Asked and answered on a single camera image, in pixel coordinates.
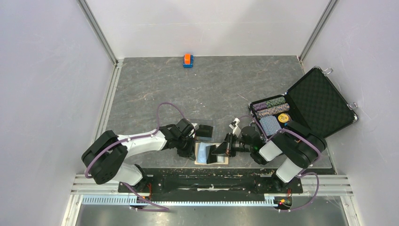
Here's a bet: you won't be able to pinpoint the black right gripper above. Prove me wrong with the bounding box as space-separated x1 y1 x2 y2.
211 132 253 157

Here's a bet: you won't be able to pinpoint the beige leather card holder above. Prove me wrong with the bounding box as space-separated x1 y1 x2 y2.
194 142 229 165

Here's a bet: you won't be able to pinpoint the clear acrylic card box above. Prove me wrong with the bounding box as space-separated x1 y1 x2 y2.
187 118 216 142

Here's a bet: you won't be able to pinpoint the black and yellow credit cards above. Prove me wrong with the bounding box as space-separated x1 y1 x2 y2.
195 125 214 140

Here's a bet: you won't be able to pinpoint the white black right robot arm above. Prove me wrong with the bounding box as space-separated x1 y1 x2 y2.
207 121 327 192

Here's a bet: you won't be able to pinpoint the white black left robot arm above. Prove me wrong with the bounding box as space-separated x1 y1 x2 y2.
81 118 199 192

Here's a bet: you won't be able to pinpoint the blue patterned playing card deck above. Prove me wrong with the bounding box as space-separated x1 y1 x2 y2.
260 115 281 137

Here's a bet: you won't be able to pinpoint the green blue poker chip stack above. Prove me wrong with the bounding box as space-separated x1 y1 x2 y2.
253 97 286 111

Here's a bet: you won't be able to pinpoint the yellow dealer button chip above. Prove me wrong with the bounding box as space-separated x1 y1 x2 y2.
277 113 291 123

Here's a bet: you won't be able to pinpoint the purple poker chip stack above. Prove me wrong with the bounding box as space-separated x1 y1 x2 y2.
255 103 290 118

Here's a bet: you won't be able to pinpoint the orange and blue toy car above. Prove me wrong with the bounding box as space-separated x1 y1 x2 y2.
183 53 194 68

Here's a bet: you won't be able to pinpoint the black poker chip case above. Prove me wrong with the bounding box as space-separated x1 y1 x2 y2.
248 66 359 138

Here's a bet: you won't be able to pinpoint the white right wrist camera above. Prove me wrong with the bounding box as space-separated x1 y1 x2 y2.
229 118 241 137

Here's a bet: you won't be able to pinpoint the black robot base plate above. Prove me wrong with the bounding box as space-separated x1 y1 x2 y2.
133 168 303 201

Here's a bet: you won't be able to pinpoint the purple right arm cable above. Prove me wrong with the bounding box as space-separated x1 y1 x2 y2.
238 114 321 213

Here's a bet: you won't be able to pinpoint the white slotted cable duct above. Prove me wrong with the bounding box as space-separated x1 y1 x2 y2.
81 194 283 207

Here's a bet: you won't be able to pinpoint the aluminium frame post left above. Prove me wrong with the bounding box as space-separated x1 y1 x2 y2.
77 0 119 65

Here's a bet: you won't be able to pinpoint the aluminium frame post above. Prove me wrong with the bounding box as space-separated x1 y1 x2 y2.
298 0 339 64
77 0 119 65

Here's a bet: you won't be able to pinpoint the aluminium frame post right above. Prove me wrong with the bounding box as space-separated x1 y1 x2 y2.
298 0 339 64

